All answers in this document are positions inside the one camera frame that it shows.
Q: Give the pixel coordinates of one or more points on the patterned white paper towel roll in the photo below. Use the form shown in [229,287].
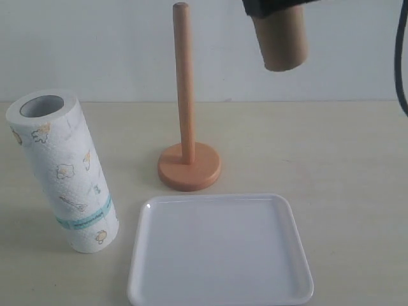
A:
[51,129]

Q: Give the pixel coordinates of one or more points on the white rectangular plastic tray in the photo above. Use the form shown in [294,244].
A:
[220,249]

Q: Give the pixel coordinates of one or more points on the wooden paper towel holder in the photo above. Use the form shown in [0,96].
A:
[189,165]

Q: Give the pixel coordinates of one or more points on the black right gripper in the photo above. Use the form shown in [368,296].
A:
[264,8]

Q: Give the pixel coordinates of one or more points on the brown cardboard tube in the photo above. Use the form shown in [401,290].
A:
[282,39]

